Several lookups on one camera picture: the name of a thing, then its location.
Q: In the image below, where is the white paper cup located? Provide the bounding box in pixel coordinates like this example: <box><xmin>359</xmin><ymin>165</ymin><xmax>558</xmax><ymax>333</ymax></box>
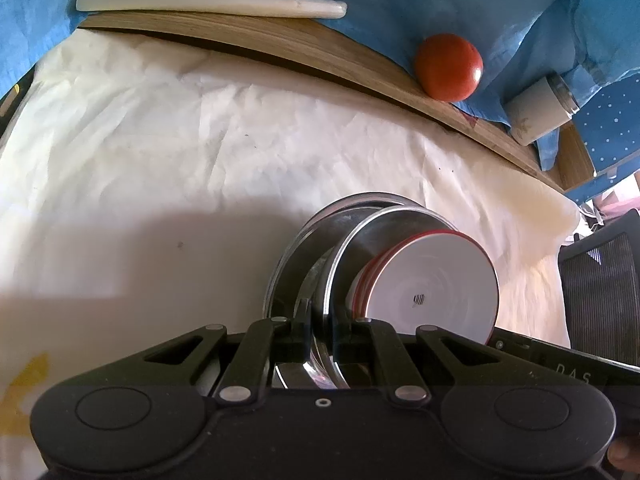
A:
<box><xmin>502</xmin><ymin>73</ymin><xmax>582</xmax><ymax>147</ymax></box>

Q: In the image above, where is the white crumpled sheet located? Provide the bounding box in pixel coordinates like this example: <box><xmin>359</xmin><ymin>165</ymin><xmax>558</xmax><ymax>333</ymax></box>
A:
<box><xmin>0</xmin><ymin>27</ymin><xmax>583</xmax><ymax>480</ymax></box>

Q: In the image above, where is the white red-rimmed plate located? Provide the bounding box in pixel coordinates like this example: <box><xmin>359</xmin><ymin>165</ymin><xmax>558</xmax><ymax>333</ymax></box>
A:
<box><xmin>357</xmin><ymin>230</ymin><xmax>501</xmax><ymax>346</ymax></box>
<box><xmin>350</xmin><ymin>247</ymin><xmax>401</xmax><ymax>318</ymax></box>

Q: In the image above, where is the red ball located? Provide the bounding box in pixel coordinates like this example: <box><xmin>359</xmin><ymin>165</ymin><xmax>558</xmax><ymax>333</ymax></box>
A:
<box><xmin>414</xmin><ymin>33</ymin><xmax>485</xmax><ymax>102</ymax></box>

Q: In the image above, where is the black frame with yellow mark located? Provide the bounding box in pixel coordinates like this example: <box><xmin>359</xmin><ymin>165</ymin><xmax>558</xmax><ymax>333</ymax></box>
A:
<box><xmin>0</xmin><ymin>72</ymin><xmax>35</xmax><ymax>133</ymax></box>

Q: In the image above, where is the small steel bowl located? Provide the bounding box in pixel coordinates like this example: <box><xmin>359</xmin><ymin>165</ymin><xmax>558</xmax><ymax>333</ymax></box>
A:
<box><xmin>320</xmin><ymin>205</ymin><xmax>473</xmax><ymax>392</ymax></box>

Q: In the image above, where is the large steel bowl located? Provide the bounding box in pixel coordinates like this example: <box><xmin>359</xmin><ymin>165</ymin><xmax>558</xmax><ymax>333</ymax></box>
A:
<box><xmin>263</xmin><ymin>191</ymin><xmax>437</xmax><ymax>392</ymax></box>

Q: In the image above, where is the wooden board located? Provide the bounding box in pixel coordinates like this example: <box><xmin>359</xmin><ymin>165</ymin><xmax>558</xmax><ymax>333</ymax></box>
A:
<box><xmin>77</xmin><ymin>12</ymin><xmax>598</xmax><ymax>192</ymax></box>

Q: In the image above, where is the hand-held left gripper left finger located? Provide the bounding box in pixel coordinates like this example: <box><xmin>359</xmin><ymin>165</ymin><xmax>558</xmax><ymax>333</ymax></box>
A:
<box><xmin>142</xmin><ymin>299</ymin><xmax>315</xmax><ymax>405</ymax></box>

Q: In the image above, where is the black mesh chair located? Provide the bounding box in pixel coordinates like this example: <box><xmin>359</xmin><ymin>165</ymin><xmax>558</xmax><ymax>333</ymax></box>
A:
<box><xmin>556</xmin><ymin>208</ymin><xmax>640</xmax><ymax>377</ymax></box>

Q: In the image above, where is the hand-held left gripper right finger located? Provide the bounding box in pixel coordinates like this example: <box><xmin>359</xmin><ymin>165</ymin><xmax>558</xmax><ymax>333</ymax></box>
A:
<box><xmin>327</xmin><ymin>316</ymin><xmax>503</xmax><ymax>406</ymax></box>

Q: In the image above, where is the person's right hand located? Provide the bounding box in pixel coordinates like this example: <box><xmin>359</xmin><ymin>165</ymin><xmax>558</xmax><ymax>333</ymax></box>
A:
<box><xmin>606</xmin><ymin>436</ymin><xmax>640</xmax><ymax>470</ymax></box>

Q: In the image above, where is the blue dotted cloth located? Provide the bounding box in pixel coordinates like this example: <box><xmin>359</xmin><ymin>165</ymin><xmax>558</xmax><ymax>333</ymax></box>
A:
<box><xmin>562</xmin><ymin>79</ymin><xmax>640</xmax><ymax>205</ymax></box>

